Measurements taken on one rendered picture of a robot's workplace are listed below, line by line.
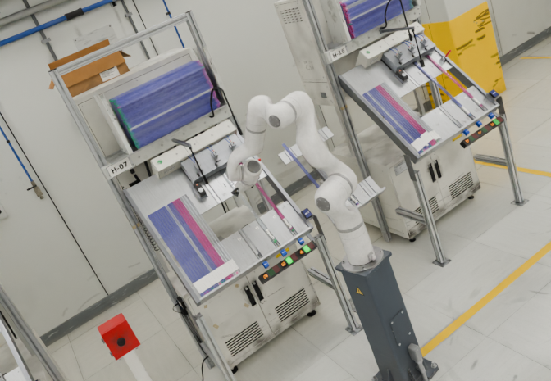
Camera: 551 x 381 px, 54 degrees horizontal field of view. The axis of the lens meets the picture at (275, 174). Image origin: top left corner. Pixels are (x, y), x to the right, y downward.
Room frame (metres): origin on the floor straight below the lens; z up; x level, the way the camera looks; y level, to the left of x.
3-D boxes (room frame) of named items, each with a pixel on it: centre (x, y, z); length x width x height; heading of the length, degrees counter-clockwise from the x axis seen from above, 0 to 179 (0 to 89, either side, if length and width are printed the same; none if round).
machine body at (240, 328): (2.95, 0.49, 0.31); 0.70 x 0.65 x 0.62; 112
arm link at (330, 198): (2.05, -0.19, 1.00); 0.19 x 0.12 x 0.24; 136
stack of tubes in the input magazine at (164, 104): (2.86, 0.39, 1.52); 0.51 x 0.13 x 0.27; 112
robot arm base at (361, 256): (2.07, -0.21, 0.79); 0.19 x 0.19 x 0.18
